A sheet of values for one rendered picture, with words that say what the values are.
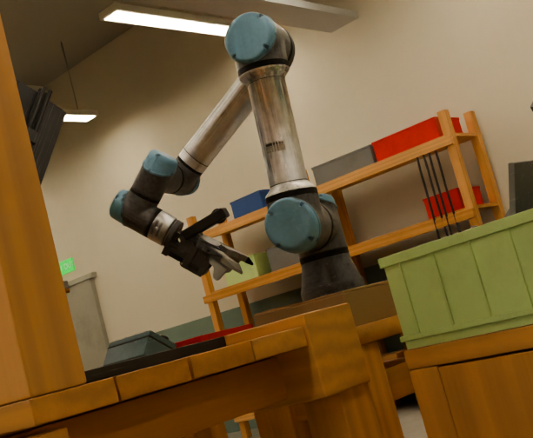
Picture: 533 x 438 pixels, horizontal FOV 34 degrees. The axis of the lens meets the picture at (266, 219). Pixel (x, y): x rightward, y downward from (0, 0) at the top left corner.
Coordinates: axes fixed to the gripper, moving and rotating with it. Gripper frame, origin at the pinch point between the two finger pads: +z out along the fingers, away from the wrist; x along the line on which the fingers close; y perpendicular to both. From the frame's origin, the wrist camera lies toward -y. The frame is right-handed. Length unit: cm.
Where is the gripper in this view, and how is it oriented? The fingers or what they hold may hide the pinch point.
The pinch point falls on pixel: (249, 266)
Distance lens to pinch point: 202.5
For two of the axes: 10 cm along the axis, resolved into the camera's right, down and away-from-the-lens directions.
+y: -4.6, 8.8, 1.4
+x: -1.5, 0.8, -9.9
